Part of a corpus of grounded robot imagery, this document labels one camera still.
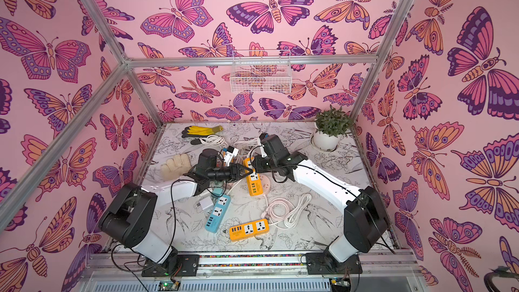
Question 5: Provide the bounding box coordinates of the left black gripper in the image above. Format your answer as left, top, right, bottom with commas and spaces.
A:
207, 164, 250, 184

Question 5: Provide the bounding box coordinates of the yellow power strip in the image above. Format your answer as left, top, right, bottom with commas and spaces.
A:
229, 219, 270, 241
243, 158, 263, 197

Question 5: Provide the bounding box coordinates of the teal usb charger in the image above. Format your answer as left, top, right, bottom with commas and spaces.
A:
212, 187, 226, 197

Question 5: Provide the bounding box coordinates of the blue power strip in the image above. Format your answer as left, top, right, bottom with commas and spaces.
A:
205, 194, 231, 233

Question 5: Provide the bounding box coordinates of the white usb charger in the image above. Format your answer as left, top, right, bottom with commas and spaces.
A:
199, 197, 214, 212

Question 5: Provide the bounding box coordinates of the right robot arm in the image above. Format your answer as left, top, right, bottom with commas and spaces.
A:
252, 133, 390, 264

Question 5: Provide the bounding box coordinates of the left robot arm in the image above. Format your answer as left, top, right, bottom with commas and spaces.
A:
98, 149, 254, 264

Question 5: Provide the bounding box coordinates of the round beige power strip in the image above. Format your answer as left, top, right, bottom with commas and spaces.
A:
259, 175, 271, 195

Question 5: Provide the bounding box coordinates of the yellow black work glove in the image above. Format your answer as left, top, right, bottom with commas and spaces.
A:
182, 126, 224, 138

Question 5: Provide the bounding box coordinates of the beige cotton glove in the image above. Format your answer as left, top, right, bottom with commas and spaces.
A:
160, 154, 191, 181

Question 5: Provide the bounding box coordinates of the potted green plant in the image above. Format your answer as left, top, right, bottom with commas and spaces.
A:
312, 105, 354, 152

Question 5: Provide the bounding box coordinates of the white cable coil left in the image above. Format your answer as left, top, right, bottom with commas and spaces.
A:
190, 135, 228, 150

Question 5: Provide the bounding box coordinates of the white pink cable front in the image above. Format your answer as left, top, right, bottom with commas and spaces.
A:
261, 193, 313, 230

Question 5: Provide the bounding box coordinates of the white wire basket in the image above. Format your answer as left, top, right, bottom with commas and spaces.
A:
228, 49, 293, 94

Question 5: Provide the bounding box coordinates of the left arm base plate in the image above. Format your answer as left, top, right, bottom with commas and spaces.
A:
141, 254, 200, 277

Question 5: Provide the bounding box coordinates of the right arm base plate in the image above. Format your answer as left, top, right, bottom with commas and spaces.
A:
303, 252, 363, 275

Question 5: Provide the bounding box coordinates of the aluminium frame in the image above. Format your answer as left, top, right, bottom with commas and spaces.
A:
1, 0, 414, 229

